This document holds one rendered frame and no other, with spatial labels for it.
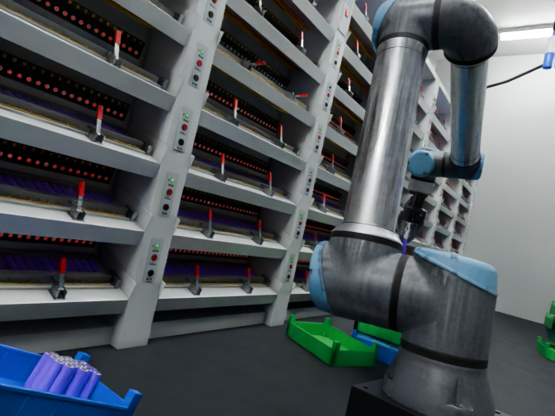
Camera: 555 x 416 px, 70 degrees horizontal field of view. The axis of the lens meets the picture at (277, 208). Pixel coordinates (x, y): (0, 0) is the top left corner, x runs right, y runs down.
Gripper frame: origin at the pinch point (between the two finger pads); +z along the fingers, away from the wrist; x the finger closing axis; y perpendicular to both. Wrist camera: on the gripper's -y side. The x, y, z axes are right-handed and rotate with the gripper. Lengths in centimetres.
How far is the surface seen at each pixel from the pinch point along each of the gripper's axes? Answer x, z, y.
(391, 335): 0.0, 32.0, 20.4
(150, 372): -67, 28, 78
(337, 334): -18.3, 41.8, 11.6
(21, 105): -102, -30, 81
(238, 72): -70, -49, 31
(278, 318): -43, 43, 8
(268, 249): -52, 12, 15
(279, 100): -59, -44, 11
